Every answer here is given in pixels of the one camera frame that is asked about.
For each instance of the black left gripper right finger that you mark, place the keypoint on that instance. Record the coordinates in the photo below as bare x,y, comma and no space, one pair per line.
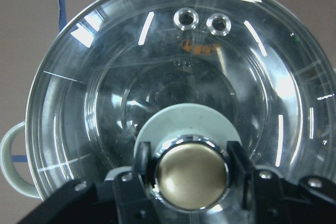
271,199

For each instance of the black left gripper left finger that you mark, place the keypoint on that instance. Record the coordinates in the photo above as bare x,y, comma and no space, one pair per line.
120,198

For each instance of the pale green electric pot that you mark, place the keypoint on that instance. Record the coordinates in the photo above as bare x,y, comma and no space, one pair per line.
15,161

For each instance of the glass pot lid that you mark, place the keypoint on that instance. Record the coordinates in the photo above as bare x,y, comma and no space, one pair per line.
221,33

